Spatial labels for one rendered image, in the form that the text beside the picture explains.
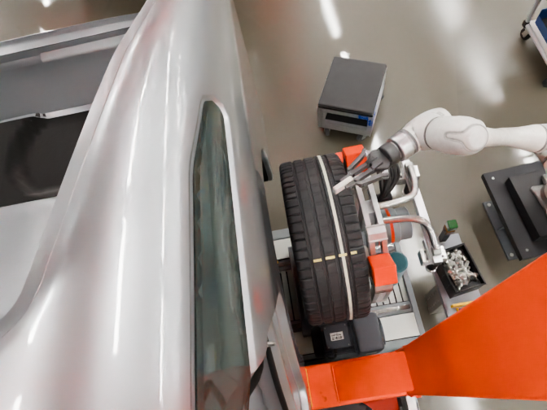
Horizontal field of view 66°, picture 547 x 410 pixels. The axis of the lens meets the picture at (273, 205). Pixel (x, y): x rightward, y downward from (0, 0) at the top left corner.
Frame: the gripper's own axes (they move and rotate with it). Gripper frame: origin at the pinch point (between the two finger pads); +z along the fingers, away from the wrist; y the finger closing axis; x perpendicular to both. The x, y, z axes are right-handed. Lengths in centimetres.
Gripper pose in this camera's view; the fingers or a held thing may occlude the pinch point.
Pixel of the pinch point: (343, 185)
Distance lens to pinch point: 134.3
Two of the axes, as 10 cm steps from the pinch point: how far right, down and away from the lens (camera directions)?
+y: -5.4, -7.3, 4.2
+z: -8.3, 5.5, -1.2
